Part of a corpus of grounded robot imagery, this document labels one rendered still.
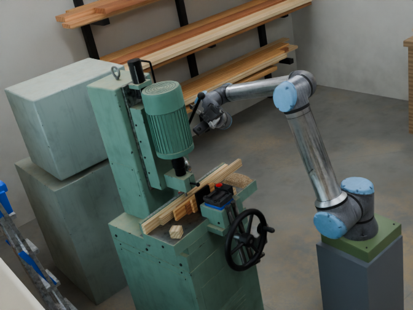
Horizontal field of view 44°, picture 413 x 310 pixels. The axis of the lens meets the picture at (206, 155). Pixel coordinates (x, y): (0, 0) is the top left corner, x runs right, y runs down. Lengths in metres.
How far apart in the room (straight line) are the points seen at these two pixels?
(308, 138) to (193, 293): 0.89
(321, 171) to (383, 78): 3.44
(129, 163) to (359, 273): 1.21
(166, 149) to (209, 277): 0.66
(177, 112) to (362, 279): 1.18
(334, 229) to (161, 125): 0.88
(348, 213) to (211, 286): 0.73
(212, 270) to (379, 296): 0.84
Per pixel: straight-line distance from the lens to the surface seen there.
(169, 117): 2.19
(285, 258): 3.48
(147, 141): 2.34
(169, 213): 2.39
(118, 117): 2.37
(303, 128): 2.21
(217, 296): 2.59
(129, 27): 4.78
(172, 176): 2.40
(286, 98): 2.17
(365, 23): 5.57
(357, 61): 5.75
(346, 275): 2.65
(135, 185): 2.52
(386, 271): 2.71
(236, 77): 4.97
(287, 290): 3.25
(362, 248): 2.53
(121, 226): 2.66
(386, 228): 2.66
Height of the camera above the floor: 2.19
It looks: 26 degrees down
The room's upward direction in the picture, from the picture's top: 12 degrees counter-clockwise
